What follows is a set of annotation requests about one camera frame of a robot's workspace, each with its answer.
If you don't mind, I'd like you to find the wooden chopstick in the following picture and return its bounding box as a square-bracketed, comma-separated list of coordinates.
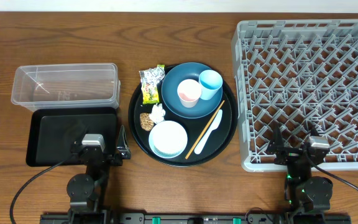
[185, 100, 225, 159]

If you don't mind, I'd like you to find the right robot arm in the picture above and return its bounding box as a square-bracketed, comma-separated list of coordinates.
[266, 125, 333, 223]

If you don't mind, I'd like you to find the white tissue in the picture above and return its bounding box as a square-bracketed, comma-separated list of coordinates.
[149, 103, 165, 124]

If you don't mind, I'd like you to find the brown cookie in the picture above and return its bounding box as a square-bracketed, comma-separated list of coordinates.
[139, 113, 154, 131]

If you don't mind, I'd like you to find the yellow foil snack wrapper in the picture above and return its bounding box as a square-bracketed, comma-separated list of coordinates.
[139, 65, 165, 105]

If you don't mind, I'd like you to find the clear plastic bin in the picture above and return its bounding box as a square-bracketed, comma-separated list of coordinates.
[11, 63, 121, 111]

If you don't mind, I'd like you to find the light blue bowl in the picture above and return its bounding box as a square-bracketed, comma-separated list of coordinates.
[149, 121, 188, 159]

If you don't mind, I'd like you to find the pink cup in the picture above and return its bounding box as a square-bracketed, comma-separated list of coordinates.
[177, 79, 202, 108]

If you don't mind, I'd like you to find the grey dishwasher rack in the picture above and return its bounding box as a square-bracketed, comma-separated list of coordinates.
[231, 19, 358, 172]

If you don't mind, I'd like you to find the round black tray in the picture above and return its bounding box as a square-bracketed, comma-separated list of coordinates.
[128, 65, 238, 167]

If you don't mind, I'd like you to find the white plastic knife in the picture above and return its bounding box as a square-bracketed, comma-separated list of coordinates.
[194, 110, 223, 154]

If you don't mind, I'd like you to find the dark blue plate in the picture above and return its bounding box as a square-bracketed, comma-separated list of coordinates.
[161, 62, 223, 119]

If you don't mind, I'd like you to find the black rectangular tray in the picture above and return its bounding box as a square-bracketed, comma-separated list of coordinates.
[25, 107, 117, 167]

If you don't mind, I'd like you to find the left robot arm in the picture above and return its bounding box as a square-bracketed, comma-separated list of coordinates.
[66, 126, 131, 224]

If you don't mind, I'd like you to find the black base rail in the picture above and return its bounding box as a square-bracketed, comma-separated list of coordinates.
[39, 212, 352, 224]

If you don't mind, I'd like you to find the light blue cup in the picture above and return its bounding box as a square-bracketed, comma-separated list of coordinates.
[198, 70, 223, 100]

